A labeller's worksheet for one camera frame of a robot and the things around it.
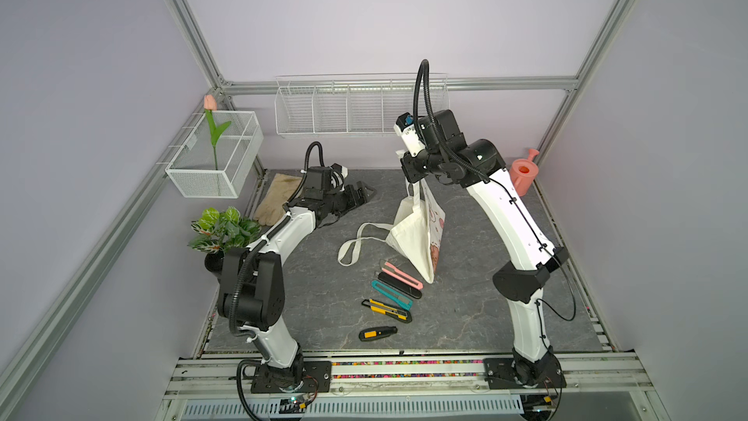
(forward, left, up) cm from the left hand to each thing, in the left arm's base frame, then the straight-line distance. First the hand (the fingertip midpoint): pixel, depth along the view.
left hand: (370, 198), depth 88 cm
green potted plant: (-11, +41, +4) cm, 42 cm away
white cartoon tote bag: (-14, -12, 0) cm, 18 cm away
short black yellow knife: (-34, 0, -18) cm, 38 cm away
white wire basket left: (+9, +42, +13) cm, 45 cm away
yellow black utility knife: (-30, -6, -17) cm, 35 cm away
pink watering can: (+14, -56, -8) cm, 59 cm away
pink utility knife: (-18, -8, -18) cm, 26 cm away
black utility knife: (-21, -8, -18) cm, 29 cm away
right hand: (-2, -10, +18) cm, 20 cm away
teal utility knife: (-24, -5, -18) cm, 30 cm away
